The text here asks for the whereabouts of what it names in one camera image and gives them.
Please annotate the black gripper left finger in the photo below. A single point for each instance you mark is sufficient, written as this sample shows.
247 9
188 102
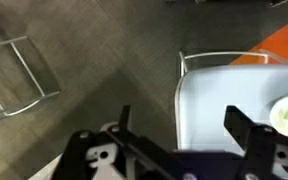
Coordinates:
140 150

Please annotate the cream ceramic bowl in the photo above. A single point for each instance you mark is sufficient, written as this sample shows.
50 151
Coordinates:
280 121

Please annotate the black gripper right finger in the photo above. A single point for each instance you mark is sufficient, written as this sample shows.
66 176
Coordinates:
260 146

